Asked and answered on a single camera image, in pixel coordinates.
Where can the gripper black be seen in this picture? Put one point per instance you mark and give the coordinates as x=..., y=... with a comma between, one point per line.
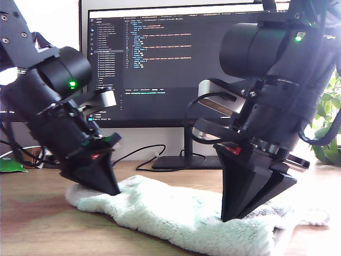
x=66, y=133
x=279, y=114

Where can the pale green fluffy tea towel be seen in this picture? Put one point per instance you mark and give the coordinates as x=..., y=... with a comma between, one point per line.
x=170, y=213

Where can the brown cardboard box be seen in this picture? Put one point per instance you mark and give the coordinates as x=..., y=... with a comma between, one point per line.
x=33, y=157

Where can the green bag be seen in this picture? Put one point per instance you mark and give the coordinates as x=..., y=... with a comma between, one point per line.
x=10, y=165

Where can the green leafy plant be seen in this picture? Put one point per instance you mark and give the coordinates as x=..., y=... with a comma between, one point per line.
x=327, y=106

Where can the large black monitor with stand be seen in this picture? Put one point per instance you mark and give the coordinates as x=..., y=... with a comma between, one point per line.
x=160, y=66

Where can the smaller black monitor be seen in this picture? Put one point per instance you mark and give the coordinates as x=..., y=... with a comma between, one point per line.
x=80, y=32

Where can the black headphones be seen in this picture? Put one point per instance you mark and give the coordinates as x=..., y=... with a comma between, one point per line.
x=269, y=5

